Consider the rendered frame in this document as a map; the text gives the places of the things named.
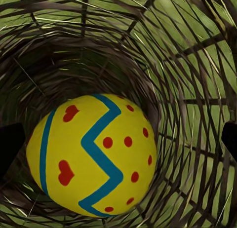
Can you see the wicker basket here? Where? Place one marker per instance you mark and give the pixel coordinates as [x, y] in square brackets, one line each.
[96, 33]

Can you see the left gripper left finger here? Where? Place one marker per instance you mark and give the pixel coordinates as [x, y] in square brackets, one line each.
[12, 138]

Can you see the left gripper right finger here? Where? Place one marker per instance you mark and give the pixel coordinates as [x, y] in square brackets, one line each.
[229, 138]

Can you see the easter egg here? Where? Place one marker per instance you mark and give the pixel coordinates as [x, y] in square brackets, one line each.
[94, 155]

